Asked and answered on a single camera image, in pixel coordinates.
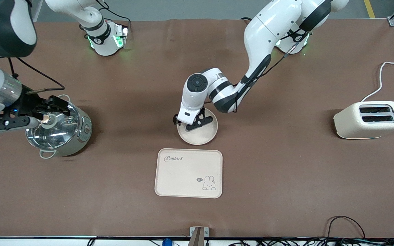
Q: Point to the metal table edge bracket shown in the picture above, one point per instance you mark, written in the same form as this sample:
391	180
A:
197	235

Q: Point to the cream two-slot toaster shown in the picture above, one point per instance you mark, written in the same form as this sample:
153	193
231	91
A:
357	123

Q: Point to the steel electric cooking pot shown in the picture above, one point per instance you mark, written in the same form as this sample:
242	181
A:
77	136

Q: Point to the cream round plate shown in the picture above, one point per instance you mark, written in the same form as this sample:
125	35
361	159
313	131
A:
204	135

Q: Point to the cream rabbit print tray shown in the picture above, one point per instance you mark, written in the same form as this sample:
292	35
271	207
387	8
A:
186	174

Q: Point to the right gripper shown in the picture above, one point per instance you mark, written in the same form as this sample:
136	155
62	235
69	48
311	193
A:
30	103

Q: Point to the glass pot lid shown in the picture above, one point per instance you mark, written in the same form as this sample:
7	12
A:
60	130

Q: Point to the blue round cap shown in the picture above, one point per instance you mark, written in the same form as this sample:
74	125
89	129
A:
167	242

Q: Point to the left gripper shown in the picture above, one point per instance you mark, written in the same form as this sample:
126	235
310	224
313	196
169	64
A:
174	120

